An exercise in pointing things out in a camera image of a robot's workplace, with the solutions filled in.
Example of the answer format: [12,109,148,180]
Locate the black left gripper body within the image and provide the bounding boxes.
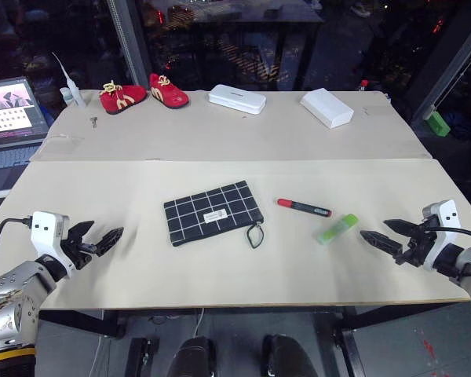
[60,226,103,273]

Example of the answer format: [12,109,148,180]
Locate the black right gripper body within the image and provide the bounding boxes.
[393,220,437,269]

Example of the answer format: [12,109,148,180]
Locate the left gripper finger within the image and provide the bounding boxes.
[95,226,125,257]
[68,220,96,243]

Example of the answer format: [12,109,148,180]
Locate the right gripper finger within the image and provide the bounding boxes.
[359,229,404,257]
[383,218,418,237]

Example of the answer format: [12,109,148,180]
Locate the black white-grid pencil case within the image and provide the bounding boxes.
[163,180,267,251]

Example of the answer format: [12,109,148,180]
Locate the laptop computer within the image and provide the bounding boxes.
[0,76,50,199]

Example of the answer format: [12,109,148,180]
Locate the white rounded hard case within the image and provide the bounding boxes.
[207,83,268,116]

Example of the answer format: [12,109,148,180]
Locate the green highlighter pen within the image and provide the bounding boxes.
[316,213,359,247]

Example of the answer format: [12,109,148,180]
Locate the black marker with red cap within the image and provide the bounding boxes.
[276,197,333,218]

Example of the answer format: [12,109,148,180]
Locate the green plastic block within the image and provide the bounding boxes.
[423,110,452,137]

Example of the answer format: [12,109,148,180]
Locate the red shoe with yellow laces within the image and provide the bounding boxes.
[148,72,191,110]
[98,81,148,115]

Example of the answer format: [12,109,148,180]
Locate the white nozzle glue bottle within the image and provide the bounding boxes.
[51,51,87,108]

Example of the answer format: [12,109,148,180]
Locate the white rectangular box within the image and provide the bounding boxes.
[299,87,355,130]

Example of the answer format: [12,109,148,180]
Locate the dark rounded shape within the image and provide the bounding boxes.
[260,333,319,377]
[166,335,217,377]

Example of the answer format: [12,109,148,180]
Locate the grey slanted metal beam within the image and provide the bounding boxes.
[411,7,471,127]

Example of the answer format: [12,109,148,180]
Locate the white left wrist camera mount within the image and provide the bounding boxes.
[30,210,71,276]

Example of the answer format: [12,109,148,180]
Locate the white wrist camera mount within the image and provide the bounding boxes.
[421,199,462,273]
[30,210,71,276]

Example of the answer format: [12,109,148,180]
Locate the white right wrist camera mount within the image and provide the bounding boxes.
[421,199,462,273]

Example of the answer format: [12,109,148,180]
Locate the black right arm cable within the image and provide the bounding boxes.
[426,224,471,240]

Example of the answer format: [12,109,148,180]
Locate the black table frame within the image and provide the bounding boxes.
[38,301,471,377]

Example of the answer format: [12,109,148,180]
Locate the white hanging cable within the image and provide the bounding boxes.
[193,307,206,339]

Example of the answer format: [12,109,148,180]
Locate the grey metal post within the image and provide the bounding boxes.
[107,0,153,90]

